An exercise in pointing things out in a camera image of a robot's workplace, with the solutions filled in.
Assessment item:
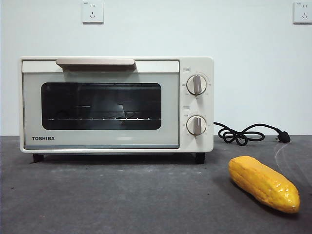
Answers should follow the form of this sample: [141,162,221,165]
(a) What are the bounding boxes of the white wall socket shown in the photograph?
[292,1,312,25]
[81,0,104,25]

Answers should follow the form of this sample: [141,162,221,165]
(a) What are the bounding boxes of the cream oven knob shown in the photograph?
[186,115,207,137]
[186,74,207,96]

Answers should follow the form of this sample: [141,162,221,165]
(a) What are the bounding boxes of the metal wire oven rack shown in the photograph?
[47,117,162,122]

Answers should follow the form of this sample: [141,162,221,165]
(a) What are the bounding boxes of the yellow corn cob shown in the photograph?
[228,156,301,215]

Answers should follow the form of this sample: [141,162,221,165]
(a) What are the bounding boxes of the cream Toshiba toaster oven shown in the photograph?
[19,56,215,164]

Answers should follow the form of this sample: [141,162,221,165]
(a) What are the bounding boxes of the black oven power cable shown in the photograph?
[213,121,292,147]

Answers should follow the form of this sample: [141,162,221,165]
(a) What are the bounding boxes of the glass oven door with handle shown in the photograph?
[21,58,180,150]

